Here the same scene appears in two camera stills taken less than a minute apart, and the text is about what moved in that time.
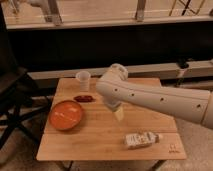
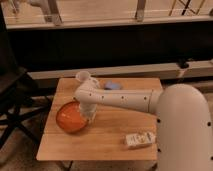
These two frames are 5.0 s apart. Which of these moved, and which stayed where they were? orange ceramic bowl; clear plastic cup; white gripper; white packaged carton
Moved: white gripper; orange ceramic bowl
Stayed: white packaged carton; clear plastic cup
